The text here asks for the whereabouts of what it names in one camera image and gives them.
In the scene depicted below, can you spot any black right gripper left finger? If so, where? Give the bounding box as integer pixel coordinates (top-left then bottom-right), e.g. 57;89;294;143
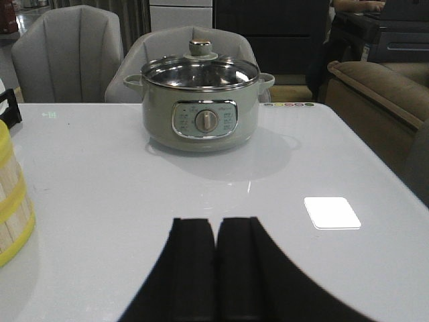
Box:
121;218;217;321

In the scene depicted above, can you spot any dark desk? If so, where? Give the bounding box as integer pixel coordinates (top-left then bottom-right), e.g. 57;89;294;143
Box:
330;12;428;63

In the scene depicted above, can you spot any black bowl rack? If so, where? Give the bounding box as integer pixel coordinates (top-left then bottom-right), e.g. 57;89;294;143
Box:
1;89;22;129

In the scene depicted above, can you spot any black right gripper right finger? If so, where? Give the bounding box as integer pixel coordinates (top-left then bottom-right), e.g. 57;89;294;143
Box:
217;217;369;321

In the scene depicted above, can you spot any red bin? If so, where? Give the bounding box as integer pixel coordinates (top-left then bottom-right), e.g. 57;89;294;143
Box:
1;0;18;34

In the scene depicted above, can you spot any left grey chair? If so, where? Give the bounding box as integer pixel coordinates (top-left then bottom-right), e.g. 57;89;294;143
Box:
11;5;123;103

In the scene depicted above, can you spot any glass pot lid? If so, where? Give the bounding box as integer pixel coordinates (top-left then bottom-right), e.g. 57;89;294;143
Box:
141;40;260;91

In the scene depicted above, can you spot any grey-green electric pot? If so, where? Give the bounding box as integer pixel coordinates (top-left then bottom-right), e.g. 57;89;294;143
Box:
123;73;275;152

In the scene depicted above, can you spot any grey chair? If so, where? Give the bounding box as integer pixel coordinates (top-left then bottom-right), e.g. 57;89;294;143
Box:
11;5;123;103
105;25;257;103

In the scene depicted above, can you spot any brown sofa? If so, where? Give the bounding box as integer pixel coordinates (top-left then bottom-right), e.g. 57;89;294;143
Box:
324;60;429;199

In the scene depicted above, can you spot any person in background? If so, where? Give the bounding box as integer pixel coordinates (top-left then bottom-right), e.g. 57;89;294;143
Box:
330;0;385;13

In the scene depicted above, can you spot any white cabinet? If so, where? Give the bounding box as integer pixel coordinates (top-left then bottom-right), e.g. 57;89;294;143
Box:
149;0;214;32

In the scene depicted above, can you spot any woven bamboo steamer lid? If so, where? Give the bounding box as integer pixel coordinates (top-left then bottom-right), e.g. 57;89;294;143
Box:
0;121;12;161

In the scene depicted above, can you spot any right grey chair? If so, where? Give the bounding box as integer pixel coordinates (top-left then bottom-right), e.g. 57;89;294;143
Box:
105;25;257;103

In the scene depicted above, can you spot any bamboo steamer drawer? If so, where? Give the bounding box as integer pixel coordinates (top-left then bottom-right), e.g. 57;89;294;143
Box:
1;146;32;224
1;201;36;267

